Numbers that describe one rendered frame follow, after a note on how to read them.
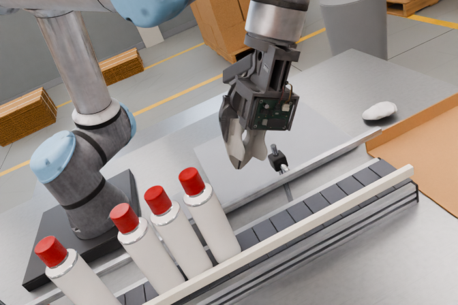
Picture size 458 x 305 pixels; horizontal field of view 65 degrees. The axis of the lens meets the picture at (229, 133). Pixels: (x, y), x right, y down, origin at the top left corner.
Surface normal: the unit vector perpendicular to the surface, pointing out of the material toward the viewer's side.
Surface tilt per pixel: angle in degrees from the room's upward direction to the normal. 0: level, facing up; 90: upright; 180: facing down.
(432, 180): 0
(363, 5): 94
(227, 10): 90
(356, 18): 94
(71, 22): 105
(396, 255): 0
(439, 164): 0
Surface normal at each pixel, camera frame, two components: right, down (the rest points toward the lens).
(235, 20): 0.31, 0.43
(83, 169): 0.81, -0.02
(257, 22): -0.65, 0.18
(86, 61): 0.76, 0.37
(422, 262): -0.32, -0.80
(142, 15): -0.46, 0.59
